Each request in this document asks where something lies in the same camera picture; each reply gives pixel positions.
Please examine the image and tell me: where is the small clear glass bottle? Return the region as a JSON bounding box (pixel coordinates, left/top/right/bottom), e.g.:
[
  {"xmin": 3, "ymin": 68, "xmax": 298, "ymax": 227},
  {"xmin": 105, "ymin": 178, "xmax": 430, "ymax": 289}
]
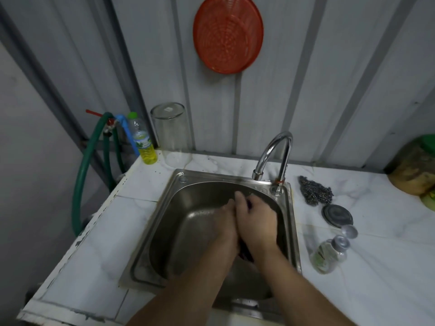
[{"xmin": 309, "ymin": 235, "xmax": 349, "ymax": 275}]

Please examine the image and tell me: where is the yellow liquid bottle green cap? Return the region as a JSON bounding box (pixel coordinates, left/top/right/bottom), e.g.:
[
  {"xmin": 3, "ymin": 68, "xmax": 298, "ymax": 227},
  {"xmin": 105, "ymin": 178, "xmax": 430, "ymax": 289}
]
[{"xmin": 127, "ymin": 112, "xmax": 158, "ymax": 165}]

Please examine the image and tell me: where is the green rubber hose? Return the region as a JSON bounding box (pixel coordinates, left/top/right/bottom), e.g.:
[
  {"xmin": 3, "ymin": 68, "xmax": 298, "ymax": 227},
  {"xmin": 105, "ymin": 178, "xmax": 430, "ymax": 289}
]
[{"xmin": 71, "ymin": 113, "xmax": 126, "ymax": 237}]

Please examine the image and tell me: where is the stainless steel sink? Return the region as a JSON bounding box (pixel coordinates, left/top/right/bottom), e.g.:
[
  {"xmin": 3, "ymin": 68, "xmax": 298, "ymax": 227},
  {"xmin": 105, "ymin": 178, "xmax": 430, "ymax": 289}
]
[{"xmin": 119, "ymin": 169, "xmax": 303, "ymax": 319}]

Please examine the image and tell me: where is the person's right forearm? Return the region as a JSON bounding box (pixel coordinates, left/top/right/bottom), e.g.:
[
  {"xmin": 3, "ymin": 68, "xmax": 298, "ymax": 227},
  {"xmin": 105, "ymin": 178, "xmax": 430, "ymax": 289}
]
[{"xmin": 250, "ymin": 246, "xmax": 358, "ymax": 326}]

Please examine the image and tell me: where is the chrome faucet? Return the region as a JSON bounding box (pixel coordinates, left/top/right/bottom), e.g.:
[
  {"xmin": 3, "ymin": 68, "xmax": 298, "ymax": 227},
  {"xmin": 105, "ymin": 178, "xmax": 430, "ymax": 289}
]
[{"xmin": 252, "ymin": 131, "xmax": 293, "ymax": 195}]

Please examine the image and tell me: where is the red handled water valve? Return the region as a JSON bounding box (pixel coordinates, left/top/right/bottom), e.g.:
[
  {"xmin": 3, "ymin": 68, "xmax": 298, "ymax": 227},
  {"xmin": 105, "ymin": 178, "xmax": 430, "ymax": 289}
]
[{"xmin": 86, "ymin": 109, "xmax": 116, "ymax": 137}]

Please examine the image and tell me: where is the person's left forearm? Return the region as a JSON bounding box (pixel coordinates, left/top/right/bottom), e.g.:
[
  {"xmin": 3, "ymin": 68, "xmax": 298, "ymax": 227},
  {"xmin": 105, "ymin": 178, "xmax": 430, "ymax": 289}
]
[{"xmin": 126, "ymin": 249, "xmax": 238, "ymax": 326}]

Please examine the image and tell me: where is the clear drinking glass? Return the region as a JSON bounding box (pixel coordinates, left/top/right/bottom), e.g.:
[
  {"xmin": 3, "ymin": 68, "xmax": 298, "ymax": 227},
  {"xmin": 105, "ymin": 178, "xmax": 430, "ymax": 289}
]
[{"xmin": 150, "ymin": 103, "xmax": 189, "ymax": 167}]

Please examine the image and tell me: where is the dark purple cloth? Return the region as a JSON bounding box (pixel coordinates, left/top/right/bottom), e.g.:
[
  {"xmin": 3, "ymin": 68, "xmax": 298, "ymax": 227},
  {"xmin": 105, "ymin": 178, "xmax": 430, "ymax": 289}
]
[{"xmin": 238, "ymin": 197, "xmax": 259, "ymax": 263}]

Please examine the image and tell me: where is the blue water pipe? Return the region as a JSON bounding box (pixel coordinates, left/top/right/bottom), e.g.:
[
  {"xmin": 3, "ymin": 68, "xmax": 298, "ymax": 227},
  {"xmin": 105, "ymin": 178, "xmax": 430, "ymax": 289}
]
[{"xmin": 115, "ymin": 114, "xmax": 140, "ymax": 157}]

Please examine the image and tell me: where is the person's right hand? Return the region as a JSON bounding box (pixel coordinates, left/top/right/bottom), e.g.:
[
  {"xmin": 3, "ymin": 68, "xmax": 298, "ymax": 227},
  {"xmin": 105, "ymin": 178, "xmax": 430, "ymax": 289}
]
[{"xmin": 234, "ymin": 191, "xmax": 283, "ymax": 256}]

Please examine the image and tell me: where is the person's left hand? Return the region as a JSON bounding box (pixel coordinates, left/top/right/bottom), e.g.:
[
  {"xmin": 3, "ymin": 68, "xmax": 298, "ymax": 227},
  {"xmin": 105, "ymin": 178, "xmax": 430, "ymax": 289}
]
[{"xmin": 211, "ymin": 199, "xmax": 239, "ymax": 260}]

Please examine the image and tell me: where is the red plastic round basket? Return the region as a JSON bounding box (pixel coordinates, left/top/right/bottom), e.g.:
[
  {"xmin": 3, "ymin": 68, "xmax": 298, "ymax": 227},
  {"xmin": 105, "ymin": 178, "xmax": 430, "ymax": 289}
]
[{"xmin": 193, "ymin": 0, "xmax": 264, "ymax": 75}]

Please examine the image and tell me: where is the round metal sink strainer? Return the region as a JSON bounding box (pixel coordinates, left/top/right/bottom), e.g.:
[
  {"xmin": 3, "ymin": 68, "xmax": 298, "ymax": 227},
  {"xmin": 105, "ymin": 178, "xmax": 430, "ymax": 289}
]
[{"xmin": 322, "ymin": 204, "xmax": 354, "ymax": 229}]

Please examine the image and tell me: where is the large jar green lid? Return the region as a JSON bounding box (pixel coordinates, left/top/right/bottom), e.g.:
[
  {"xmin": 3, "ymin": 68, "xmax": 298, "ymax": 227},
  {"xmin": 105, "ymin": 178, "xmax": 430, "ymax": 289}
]
[{"xmin": 387, "ymin": 134, "xmax": 435, "ymax": 197}]

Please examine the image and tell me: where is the steel wool scrubber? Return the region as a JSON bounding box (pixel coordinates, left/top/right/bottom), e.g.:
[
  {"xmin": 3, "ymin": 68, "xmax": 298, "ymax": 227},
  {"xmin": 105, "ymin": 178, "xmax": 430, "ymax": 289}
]
[{"xmin": 298, "ymin": 176, "xmax": 334, "ymax": 205}]

